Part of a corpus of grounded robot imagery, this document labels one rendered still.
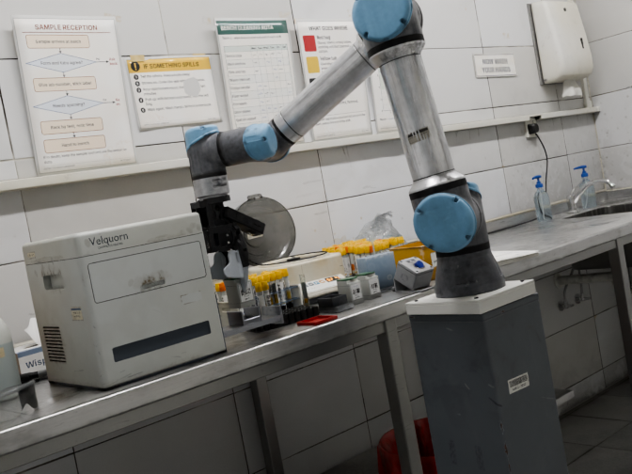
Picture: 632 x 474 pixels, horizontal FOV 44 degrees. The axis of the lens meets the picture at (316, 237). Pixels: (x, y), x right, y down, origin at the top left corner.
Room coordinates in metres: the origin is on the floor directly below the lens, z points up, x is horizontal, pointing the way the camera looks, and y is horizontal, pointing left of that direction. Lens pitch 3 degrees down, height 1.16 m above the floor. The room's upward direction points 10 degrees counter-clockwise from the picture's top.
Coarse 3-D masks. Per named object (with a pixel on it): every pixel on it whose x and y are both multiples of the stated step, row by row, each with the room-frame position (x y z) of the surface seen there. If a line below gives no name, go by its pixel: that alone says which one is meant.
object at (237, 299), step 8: (232, 280) 1.71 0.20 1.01; (248, 280) 1.73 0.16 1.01; (232, 288) 1.72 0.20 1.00; (240, 288) 1.71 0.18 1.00; (248, 288) 1.72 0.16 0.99; (232, 296) 1.72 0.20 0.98; (240, 296) 1.71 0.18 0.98; (248, 296) 1.72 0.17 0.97; (232, 304) 1.73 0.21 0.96; (240, 304) 1.71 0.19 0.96; (248, 304) 1.72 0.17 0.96
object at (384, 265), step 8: (368, 256) 2.14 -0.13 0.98; (376, 256) 2.11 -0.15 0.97; (384, 256) 2.13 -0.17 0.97; (392, 256) 2.15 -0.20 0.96; (360, 264) 2.11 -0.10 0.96; (368, 264) 2.09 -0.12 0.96; (376, 264) 2.11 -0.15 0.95; (384, 264) 2.12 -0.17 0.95; (392, 264) 2.14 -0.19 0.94; (360, 272) 2.12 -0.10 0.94; (376, 272) 2.11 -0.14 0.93; (384, 272) 2.12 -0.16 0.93; (392, 272) 2.14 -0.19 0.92; (384, 280) 2.12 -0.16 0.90; (392, 280) 2.14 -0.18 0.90; (384, 288) 2.11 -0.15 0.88; (392, 288) 2.11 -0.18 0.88
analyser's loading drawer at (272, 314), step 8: (232, 312) 1.72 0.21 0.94; (240, 312) 1.70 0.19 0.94; (248, 312) 1.76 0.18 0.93; (256, 312) 1.74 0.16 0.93; (264, 312) 1.80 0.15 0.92; (272, 312) 1.78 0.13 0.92; (280, 312) 1.76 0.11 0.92; (232, 320) 1.73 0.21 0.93; (240, 320) 1.71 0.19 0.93; (248, 320) 1.71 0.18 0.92; (256, 320) 1.72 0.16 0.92; (264, 320) 1.73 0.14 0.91; (272, 320) 1.74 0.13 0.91; (280, 320) 1.76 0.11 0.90; (224, 328) 1.71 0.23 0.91; (232, 328) 1.69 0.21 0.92; (240, 328) 1.69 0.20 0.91; (248, 328) 1.70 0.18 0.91; (224, 336) 1.66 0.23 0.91
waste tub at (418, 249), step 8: (392, 248) 2.24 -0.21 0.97; (400, 248) 2.21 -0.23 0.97; (408, 248) 2.19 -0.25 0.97; (416, 248) 2.16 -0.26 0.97; (424, 248) 2.15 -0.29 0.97; (400, 256) 2.22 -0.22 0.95; (408, 256) 2.19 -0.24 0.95; (416, 256) 2.17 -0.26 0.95; (424, 256) 2.15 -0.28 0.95; (432, 256) 2.17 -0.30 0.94; (432, 264) 2.17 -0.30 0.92
